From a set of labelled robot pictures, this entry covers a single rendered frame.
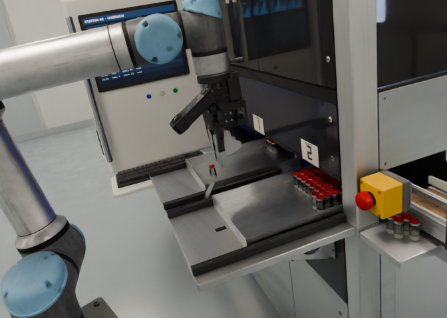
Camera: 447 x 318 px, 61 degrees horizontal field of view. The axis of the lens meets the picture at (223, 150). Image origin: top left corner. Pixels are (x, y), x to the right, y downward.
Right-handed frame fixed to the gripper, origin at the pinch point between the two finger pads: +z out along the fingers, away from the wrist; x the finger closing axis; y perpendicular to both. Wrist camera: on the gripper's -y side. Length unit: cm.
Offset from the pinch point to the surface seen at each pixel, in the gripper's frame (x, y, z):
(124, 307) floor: 100, -40, 109
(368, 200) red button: -19.7, 25.1, 9.1
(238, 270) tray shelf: -10.9, -2.9, 21.7
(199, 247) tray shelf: 2.2, -8.2, 21.6
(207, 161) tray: 54, 10, 21
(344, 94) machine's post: -9.5, 27.5, -11.3
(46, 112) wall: 544, -110, 75
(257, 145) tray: 54, 31, 20
